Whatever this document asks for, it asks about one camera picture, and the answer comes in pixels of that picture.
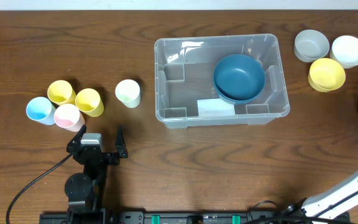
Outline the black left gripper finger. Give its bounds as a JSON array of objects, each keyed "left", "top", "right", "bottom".
[
  {"left": 67, "top": 124, "right": 86, "bottom": 153},
  {"left": 115, "top": 126, "right": 128, "bottom": 158}
]

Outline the grey small bowl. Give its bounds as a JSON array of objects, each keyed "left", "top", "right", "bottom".
[{"left": 294, "top": 29, "right": 330, "bottom": 63}]

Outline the yellow small bowl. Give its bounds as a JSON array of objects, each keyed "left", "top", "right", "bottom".
[{"left": 308, "top": 58, "right": 346, "bottom": 92}]

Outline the white small bowl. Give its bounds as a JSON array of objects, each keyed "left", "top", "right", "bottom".
[{"left": 329, "top": 35, "right": 358, "bottom": 69}]

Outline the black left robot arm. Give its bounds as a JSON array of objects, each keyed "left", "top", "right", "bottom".
[{"left": 65, "top": 125, "right": 128, "bottom": 224}]

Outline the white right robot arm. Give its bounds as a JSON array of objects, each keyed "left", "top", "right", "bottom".
[{"left": 282, "top": 170, "right": 358, "bottom": 223}]

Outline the pink cup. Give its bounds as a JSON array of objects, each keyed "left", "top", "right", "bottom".
[{"left": 54, "top": 104, "right": 85, "bottom": 132}]

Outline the yellow cup front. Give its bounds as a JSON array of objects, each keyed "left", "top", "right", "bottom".
[{"left": 75, "top": 88, "right": 104, "bottom": 117}]

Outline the yellow cup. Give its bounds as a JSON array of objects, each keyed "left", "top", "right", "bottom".
[
  {"left": 47, "top": 80, "right": 76, "bottom": 106},
  {"left": 75, "top": 88, "right": 104, "bottom": 117}
]

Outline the light blue cup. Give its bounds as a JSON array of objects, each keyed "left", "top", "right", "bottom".
[{"left": 26, "top": 96, "right": 56, "bottom": 125}]

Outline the white cup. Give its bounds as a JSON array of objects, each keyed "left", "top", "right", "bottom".
[{"left": 115, "top": 79, "right": 140, "bottom": 108}]

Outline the yellow cup rear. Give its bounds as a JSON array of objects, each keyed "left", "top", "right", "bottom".
[{"left": 47, "top": 80, "right": 76, "bottom": 106}]

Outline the white label in bin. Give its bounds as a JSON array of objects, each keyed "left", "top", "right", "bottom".
[{"left": 197, "top": 98, "right": 235, "bottom": 116}]

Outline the clear plastic storage bin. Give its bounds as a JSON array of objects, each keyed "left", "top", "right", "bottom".
[{"left": 154, "top": 34, "right": 290, "bottom": 129}]

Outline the dark blue bowl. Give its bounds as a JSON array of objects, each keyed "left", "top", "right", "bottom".
[{"left": 213, "top": 54, "right": 266, "bottom": 105}]

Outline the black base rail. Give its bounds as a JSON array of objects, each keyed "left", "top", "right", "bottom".
[{"left": 39, "top": 208, "right": 351, "bottom": 224}]

